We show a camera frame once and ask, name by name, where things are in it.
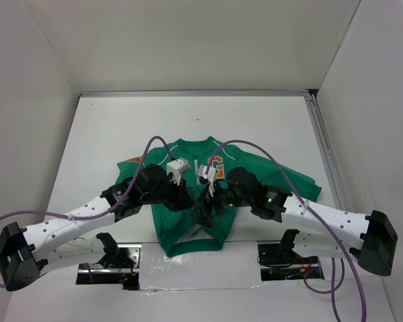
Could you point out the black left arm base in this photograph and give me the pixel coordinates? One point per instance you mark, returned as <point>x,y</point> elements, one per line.
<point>119,265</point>

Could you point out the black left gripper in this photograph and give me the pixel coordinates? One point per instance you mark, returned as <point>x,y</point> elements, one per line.
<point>181,199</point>

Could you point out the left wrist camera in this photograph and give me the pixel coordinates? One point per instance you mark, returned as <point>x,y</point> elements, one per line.
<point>176,168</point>

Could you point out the white taped cover panel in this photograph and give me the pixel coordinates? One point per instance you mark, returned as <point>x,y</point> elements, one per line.
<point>233,267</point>

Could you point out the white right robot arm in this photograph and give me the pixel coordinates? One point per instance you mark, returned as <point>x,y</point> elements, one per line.
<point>317,230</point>

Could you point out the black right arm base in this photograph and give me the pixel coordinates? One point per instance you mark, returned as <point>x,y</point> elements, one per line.
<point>278,261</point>

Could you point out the green jacket white lining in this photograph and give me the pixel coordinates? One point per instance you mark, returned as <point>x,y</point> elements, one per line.
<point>176,232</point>

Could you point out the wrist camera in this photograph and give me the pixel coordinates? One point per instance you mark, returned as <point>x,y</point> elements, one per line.
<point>207,175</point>
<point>176,168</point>

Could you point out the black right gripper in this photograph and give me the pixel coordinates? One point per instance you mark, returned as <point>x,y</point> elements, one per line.
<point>205,217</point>

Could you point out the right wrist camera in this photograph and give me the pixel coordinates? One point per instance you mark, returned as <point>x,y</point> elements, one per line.
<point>207,175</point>

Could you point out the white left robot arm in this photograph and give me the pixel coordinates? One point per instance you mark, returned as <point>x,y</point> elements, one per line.
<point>28,253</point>

